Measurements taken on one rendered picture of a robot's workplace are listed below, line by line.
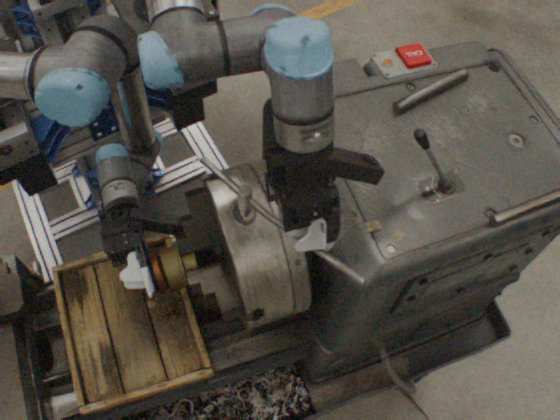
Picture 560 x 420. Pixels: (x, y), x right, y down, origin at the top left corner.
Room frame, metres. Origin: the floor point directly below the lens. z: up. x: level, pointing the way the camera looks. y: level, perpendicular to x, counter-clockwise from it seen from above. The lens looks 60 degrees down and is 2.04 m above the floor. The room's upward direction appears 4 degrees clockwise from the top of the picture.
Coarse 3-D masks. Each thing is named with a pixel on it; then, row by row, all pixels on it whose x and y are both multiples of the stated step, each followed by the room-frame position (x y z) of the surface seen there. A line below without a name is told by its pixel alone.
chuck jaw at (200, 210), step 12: (204, 180) 0.55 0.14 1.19; (192, 192) 0.52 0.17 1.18; (204, 192) 0.52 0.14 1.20; (192, 204) 0.50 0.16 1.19; (204, 204) 0.50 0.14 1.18; (180, 216) 0.50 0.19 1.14; (192, 216) 0.48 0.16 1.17; (204, 216) 0.49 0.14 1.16; (192, 228) 0.47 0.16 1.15; (204, 228) 0.47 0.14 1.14; (216, 228) 0.48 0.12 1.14; (180, 240) 0.45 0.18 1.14; (192, 240) 0.45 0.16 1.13; (204, 240) 0.46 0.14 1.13; (216, 240) 0.46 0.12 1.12; (180, 252) 0.43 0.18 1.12
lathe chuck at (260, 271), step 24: (240, 168) 0.57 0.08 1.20; (216, 192) 0.50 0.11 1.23; (264, 192) 0.50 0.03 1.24; (216, 216) 0.47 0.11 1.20; (240, 240) 0.41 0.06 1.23; (264, 240) 0.42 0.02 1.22; (240, 264) 0.37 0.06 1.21; (264, 264) 0.38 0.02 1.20; (240, 288) 0.34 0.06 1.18; (264, 288) 0.35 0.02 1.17; (288, 288) 0.36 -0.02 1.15; (264, 312) 0.33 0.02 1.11; (288, 312) 0.34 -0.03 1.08
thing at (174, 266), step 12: (168, 252) 0.43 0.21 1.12; (192, 252) 0.44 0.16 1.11; (156, 264) 0.40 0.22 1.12; (168, 264) 0.40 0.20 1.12; (180, 264) 0.40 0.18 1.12; (192, 264) 0.41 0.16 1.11; (156, 276) 0.38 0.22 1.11; (168, 276) 0.38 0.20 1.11; (180, 276) 0.39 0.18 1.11; (156, 288) 0.36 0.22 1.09; (168, 288) 0.37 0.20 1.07; (180, 288) 0.38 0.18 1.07
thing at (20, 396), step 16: (0, 272) 0.42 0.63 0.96; (0, 336) 0.27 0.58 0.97; (16, 336) 0.27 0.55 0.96; (0, 352) 0.23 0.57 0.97; (16, 352) 0.24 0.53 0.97; (0, 368) 0.20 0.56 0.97; (16, 368) 0.20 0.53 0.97; (0, 384) 0.16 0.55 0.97; (16, 384) 0.17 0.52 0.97; (0, 400) 0.13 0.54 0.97; (16, 400) 0.14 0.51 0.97; (0, 416) 0.10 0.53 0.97; (16, 416) 0.11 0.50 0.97; (32, 416) 0.11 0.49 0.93
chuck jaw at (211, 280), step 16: (192, 272) 0.40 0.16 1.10; (208, 272) 0.40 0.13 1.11; (224, 272) 0.40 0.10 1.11; (192, 288) 0.37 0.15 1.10; (208, 288) 0.37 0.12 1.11; (224, 288) 0.37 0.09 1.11; (208, 304) 0.35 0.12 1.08; (224, 304) 0.33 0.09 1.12; (240, 304) 0.34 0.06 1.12; (224, 320) 0.31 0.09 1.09
